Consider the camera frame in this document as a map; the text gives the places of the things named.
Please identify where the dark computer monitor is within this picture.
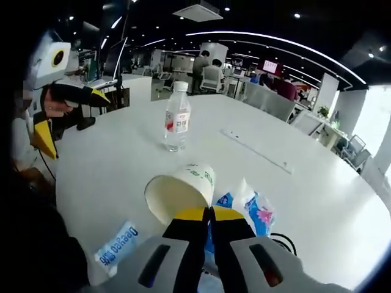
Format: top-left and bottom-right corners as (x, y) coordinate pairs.
(103, 37), (128, 85)

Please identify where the white table socket strip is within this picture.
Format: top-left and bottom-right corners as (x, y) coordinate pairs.
(219, 128), (293, 175)

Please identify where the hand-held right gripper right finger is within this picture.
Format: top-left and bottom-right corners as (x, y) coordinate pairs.
(210, 204), (303, 293)

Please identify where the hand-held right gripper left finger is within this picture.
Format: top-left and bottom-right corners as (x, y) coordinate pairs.
(134, 207), (211, 293)

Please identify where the ceiling air conditioner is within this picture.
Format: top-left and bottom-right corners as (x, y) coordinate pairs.
(172, 1), (224, 21)

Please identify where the blue tissue pack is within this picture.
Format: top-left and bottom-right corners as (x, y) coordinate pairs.
(203, 176), (276, 275)

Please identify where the silver wet wipes pack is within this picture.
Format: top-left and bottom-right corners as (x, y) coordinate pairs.
(87, 220), (142, 286)

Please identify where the person's left hand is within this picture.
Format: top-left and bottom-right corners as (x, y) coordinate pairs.
(44, 96), (74, 118)

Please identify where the black stand base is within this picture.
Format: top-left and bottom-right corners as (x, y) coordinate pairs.
(76, 117), (97, 131)

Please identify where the person's black clothing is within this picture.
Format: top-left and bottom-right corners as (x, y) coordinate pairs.
(9, 173), (89, 293)

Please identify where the grey mesh office chair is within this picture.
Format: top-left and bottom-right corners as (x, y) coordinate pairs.
(243, 81), (296, 122)

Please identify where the red wall screen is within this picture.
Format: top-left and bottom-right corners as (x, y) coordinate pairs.
(256, 59), (284, 76)

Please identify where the clear plastic water bottle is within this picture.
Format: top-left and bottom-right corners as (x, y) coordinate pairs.
(163, 81), (192, 153)

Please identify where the white paper cup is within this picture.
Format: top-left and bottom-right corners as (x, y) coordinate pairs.
(144, 162), (216, 227)

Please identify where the person's white shirt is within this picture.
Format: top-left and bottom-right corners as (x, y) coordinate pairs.
(12, 117), (40, 168)

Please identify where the white mesh office chair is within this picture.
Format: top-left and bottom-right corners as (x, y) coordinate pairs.
(291, 109), (324, 137)

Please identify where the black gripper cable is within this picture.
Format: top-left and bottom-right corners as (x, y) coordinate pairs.
(36, 148), (57, 179)

